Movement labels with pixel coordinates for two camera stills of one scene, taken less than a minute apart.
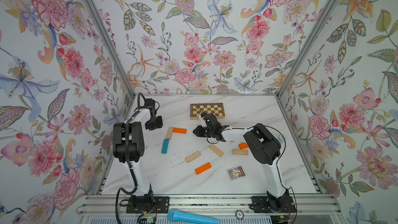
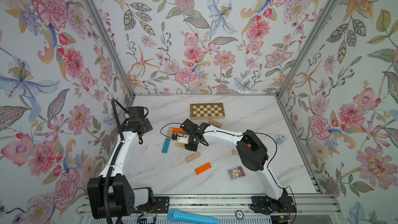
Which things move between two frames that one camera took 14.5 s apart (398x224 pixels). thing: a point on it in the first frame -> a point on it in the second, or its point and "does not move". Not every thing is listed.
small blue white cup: x=281 y=139 does not move
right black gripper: x=198 y=133 -> x=193 y=149
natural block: x=169 y=133 does not move
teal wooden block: x=165 y=146 does not move
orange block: x=180 y=130 does not move
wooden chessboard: x=216 y=109 does not move
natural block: x=216 y=150 -> x=180 y=144
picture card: x=236 y=172 does not move
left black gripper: x=159 y=125 -> x=146 y=125
